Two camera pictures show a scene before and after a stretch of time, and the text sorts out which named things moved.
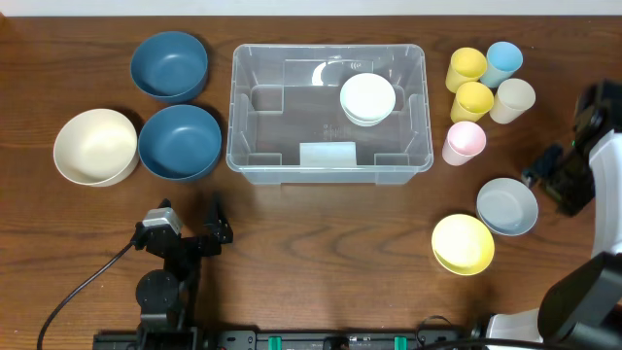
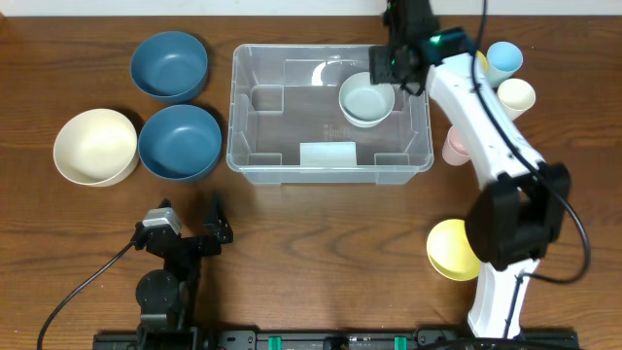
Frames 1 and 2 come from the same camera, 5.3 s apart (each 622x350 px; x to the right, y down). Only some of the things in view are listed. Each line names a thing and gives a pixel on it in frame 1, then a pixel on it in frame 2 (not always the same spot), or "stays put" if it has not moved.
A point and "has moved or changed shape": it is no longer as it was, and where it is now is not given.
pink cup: (465, 141) stays put
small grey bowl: (507, 206) has moved or changed shape
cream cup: (513, 98) stays put
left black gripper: (190, 243) stays put
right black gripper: (549, 176) → (384, 65)
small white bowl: (367, 99) stays put
